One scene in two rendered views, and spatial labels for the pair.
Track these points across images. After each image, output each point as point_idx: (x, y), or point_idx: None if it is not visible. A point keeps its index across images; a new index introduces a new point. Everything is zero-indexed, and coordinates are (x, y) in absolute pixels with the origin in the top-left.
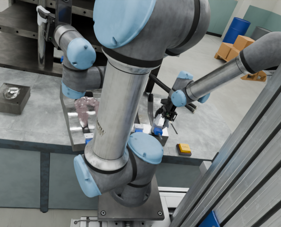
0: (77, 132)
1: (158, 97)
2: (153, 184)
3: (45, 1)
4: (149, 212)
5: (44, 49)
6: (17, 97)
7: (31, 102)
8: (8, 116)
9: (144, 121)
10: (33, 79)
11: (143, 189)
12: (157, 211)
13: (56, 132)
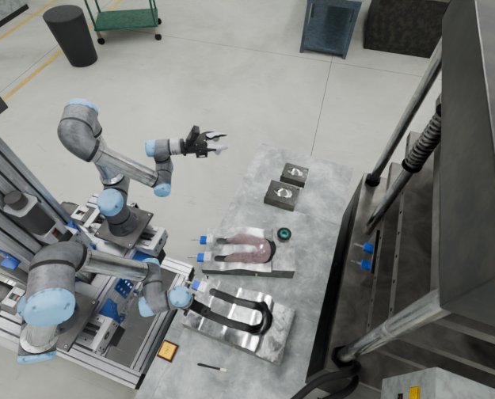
0: (222, 233)
1: (250, 346)
2: (116, 240)
3: (397, 184)
4: (102, 227)
5: (371, 221)
6: (275, 195)
7: (281, 211)
8: (261, 195)
9: (214, 303)
10: (327, 218)
11: None
12: (99, 233)
13: (234, 224)
